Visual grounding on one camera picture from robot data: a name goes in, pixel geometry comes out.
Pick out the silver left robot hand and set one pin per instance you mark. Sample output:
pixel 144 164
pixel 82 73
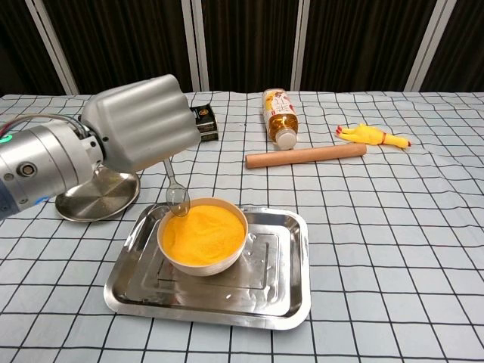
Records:
pixel 143 121

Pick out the cream round bowl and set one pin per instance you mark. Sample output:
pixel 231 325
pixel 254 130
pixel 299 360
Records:
pixel 204 269

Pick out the dark folding screen white frames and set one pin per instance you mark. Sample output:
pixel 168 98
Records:
pixel 246 41

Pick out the yellow rubber chicken toy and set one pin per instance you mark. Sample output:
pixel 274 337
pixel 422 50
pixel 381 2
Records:
pixel 365 134

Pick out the amber tea bottle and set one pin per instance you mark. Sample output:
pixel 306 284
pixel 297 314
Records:
pixel 280 121

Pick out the black luncheon meat tin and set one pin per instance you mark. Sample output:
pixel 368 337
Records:
pixel 207 123

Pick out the rectangular steel tray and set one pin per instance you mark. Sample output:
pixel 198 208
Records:
pixel 272 287

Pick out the round steel plate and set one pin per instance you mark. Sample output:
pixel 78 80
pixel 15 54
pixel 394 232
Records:
pixel 102 196

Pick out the white black checked tablecloth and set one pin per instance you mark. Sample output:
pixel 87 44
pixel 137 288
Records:
pixel 378 246

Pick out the clear plastic spoon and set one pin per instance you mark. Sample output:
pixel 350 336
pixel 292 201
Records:
pixel 177 198

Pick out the wooden rolling pin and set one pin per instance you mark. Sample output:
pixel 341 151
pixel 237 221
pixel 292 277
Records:
pixel 306 155

